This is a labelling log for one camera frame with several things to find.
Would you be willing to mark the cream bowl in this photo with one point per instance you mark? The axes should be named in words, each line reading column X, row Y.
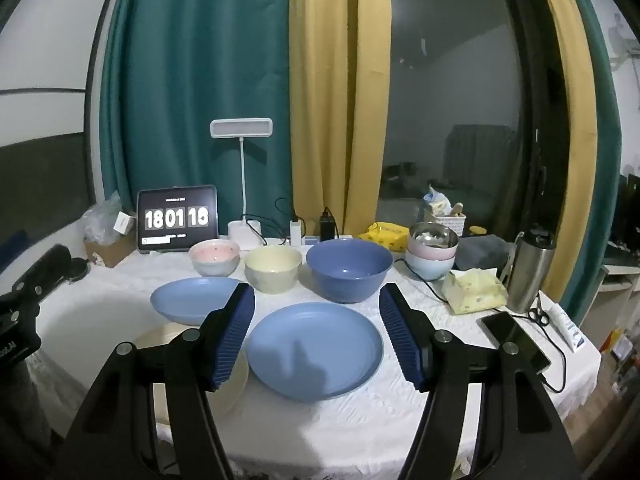
column 272, row 272

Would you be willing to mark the white charger plug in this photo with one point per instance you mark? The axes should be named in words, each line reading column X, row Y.
column 296, row 232

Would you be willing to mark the yellow lid jar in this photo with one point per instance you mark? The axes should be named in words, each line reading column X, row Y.
column 478, row 231

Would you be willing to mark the white side shelf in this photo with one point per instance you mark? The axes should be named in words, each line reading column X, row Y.
column 620, row 285

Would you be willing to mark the black scissors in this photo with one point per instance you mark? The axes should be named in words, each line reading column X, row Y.
column 538, row 315

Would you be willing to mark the yellow curtain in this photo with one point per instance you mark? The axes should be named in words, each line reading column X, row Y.
column 570, row 85
column 335, row 85

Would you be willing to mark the stainless steel bowl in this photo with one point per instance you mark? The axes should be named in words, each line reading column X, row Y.
column 432, row 235

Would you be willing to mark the yellow wipes packet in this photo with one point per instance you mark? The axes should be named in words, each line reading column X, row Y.
column 387, row 237

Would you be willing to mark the pink dotted bowl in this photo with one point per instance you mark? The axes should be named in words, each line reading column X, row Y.
column 215, row 257

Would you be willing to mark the yellow tissue box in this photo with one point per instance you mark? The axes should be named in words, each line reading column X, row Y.
column 475, row 292

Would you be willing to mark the large blue bowl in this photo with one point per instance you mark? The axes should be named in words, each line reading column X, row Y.
column 350, row 280

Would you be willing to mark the white plastic basket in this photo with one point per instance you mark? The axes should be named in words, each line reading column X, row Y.
column 450, row 225

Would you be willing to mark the grey cloth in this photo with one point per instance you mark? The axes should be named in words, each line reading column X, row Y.
column 482, row 252

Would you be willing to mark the black charger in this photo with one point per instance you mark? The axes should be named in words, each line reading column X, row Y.
column 327, row 227

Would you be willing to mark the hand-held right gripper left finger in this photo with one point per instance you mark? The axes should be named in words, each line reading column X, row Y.
column 232, row 342

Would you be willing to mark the plain pink bowl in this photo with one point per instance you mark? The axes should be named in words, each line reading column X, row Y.
column 420, row 252

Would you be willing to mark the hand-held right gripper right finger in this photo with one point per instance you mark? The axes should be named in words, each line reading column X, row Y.
column 405, row 345

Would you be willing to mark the clear plastic bag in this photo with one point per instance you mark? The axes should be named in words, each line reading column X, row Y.
column 102, row 215

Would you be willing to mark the cream plate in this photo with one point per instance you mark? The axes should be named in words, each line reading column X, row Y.
column 165, row 340

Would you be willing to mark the small white box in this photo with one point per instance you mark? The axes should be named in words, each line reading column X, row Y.
column 124, row 222

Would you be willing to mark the white desk lamp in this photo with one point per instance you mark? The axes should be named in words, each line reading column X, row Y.
column 242, row 128

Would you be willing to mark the white tube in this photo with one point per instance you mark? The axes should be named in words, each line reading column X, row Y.
column 567, row 325

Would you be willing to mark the teal curtain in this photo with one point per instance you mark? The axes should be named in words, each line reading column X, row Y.
column 200, row 60
column 597, row 60

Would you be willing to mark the tablet with clock display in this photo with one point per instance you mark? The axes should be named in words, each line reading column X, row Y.
column 177, row 217

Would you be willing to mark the dark glass window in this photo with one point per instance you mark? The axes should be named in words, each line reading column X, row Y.
column 450, row 85

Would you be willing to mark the dark monitor screen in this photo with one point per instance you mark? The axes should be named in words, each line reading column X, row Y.
column 631, row 210

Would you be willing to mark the light blue bowl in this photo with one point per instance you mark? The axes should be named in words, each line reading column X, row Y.
column 430, row 267

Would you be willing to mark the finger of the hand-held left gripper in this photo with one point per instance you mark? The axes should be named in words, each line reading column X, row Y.
column 47, row 265

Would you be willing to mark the blue plate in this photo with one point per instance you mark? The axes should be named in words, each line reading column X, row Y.
column 190, row 300
column 315, row 350

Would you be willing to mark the black smartphone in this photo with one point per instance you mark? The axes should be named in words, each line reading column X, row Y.
column 515, row 342

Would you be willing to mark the white tablecloth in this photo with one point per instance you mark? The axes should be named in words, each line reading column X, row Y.
column 320, row 430

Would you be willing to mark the steel tumbler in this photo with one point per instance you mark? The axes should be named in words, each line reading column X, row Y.
column 530, row 275

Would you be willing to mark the black round object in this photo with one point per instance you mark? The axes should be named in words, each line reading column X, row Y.
column 79, row 269

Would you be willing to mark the white power strip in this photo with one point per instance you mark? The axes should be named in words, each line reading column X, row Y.
column 312, row 240

